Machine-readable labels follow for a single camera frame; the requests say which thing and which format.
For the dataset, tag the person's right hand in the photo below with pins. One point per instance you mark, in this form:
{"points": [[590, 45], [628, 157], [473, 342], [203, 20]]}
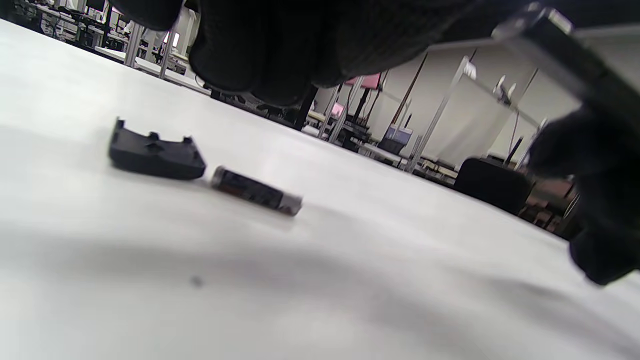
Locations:
{"points": [[605, 200]]}

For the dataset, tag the person's left hand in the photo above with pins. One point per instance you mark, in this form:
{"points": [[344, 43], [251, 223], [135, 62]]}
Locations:
{"points": [[300, 40]]}

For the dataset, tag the black remote control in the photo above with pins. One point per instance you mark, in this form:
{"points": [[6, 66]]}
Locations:
{"points": [[580, 60]]}

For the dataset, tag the black silver battery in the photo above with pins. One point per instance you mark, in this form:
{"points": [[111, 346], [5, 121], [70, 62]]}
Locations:
{"points": [[255, 192]]}

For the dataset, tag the black battery cover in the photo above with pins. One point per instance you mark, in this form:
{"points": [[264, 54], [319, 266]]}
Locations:
{"points": [[155, 157]]}

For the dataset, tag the pink screen monitor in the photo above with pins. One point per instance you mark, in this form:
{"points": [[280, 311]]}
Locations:
{"points": [[365, 81]]}

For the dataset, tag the black rounded chair back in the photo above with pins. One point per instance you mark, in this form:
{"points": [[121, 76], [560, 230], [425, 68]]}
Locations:
{"points": [[492, 185]]}

